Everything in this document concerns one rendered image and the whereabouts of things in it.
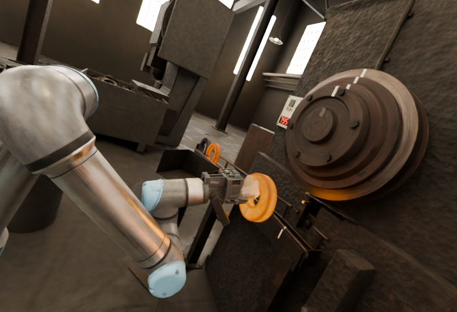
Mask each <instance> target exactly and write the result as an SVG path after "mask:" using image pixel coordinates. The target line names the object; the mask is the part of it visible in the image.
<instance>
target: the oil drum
mask: <svg viewBox="0 0 457 312"><path fill-rule="evenodd" d="M273 135H274V132H272V131H270V130H267V129H265V128H263V127H261V126H258V125H255V124H251V125H250V128H249V130H248V132H247V135H246V137H245V138H244V141H243V144H242V146H241V148H240V150H239V153H238V155H237V157H236V159H235V162H234V165H235V166H236V167H238V168H239V169H241V170H242V171H243V172H245V173H247V174H248V172H249V170H250V168H251V166H252V163H253V162H254V159H255V157H256V155H257V152H261V153H264V154H265V152H266V151H267V148H268V147H269V144H270V142H271V140H272V138H273Z"/></svg>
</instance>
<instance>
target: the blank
mask: <svg viewBox="0 0 457 312"><path fill-rule="evenodd" d="M251 175H252V176H253V181H255V180H257V181H258V189H259V191H260V198H259V201H258V203H257V204H256V205H255V204H254V200H253V201H250V202H249V203H246V204H239V208H240V210H241V213H242V215H243V216H244V218H246V219H247V220H249V221H252V222H263V221H265V220H267V219H268V218H269V217H270V216H271V214H272V213H273V211H274V209H275V206H276V202H277V190H276V187H275V184H274V182H273V180H272V179H271V178H270V177H269V176H267V175H264V174H261V173H253V174H251Z"/></svg>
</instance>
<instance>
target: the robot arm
mask: <svg viewBox="0 0 457 312"><path fill-rule="evenodd" d="M98 101H99V97H98V93H97V89H96V88H95V85H94V84H93V83H92V82H91V81H90V80H89V79H88V78H87V77H86V76H85V75H84V74H83V73H80V72H79V71H76V70H75V69H71V68H69V67H65V66H61V65H49V66H35V65H25V66H18V67H13V68H10V69H7V70H5V71H3V72H1V73H0V255H1V253H2V251H3V249H4V247H5V244H6V241H7V238H8V235H9V233H8V230H7V228H6V226H7V225H8V224H9V222H10V220H11V219H12V218H13V216H14V214H15V213H16V211H17V210H18V208H19V206H20V205H21V204H22V202H23V200H24V199H25V197H26V196H27V194H28V193H29V191H30V190H31V188H32V187H33V185H34V184H35V182H36V181H37V179H38V177H39V176H40V175H41V174H44V175H47V176H48V177H49V178H50V179H51V180H52V181H53V182H54V183H55V184H56V185H57V186H58V187H59V188H60V189H61V190H62V191H63V192H64V193H65V194H66V195H67V196H68V197H69V198H70V199H71V200H72V201H73V202H74V203H75V204H76V205H77V206H78V207H79V208H80V209H81V210H82V211H83V212H84V213H85V214H86V215H87V216H88V217H89V218H90V219H91V220H93V221H94V222H95V223H96V224H97V225H98V226H99V227H100V228H101V229H102V230H103V231H104V232H105V233H106V234H107V235H108V236H109V237H110V238H111V239H112V240H113V241H114V242H115V243H116V244H117V245H118V246H119V247H120V248H121V249H122V250H123V251H124V252H126V253H127V254H128V255H129V256H130V257H131V258H132V259H133V260H134V261H135V262H136V263H137V264H138V265H139V266H140V267H141V268H142V269H143V270H144V271H145V272H146V273H147V274H148V284H149V290H150V293H151V294H152V295H153V296H155V297H157V298H166V297H170V296H173V295H174V294H175V293H177V292H179V291H180V290H181V289H182V288H183V286H184V284H185V282H186V269H185V268H186V264H185V262H184V258H183V253H182V247H181V243H180V236H179V232H178V228H177V217H178V207H190V206H197V205H200V204H206V203H207V202H208V200H210V202H211V204H212V206H213V208H214V210H215V212H216V214H217V215H216V217H217V220H218V221H219V222H221V223H222V225H223V226H226V225H227V224H229V223H230V221H229V219H228V217H229V215H228V213H227V212H226V211H225V210H224V208H223V206H222V204H221V202H223V203H226V204H235V205H237V204H246V203H249V202H250V201H253V200H254V199H255V198H256V197H258V196H259V195H260V191H259V189H258V181H257V180H255V181H253V176H252V175H248V176H247V177H246V178H245V179H244V178H243V177H242V176H240V174H239V173H238V172H237V171H236V170H235V168H232V169H219V172H218V174H213V175H208V173H207V172H202V176H201V178H200V179H199V178H188V179H159V180H155V181H146V182H144V183H143V185H142V190H141V202H140V201H139V200H138V198H137V197H136V196H135V195H134V194H133V193H132V191H131V190H130V189H129V187H128V186H127V185H126V184H125V183H124V182H123V180H122V179H121V178H120V176H119V175H118V174H117V172H115V170H114V169H113V168H112V167H111V165H110V164H109V163H108V161H106V159H105V158H104V157H103V156H102V154H101V153H100V152H99V151H98V149H97V148H96V147H95V138H96V137H95V135H94V134H93V133H92V131H91V130H90V129H89V127H88V126H87V124H86V123H85V121H86V120H87V118H88V117H90V116H91V115H93V114H94V112H95V111H96V109H97V105H98ZM148 211H149V212H148Z"/></svg>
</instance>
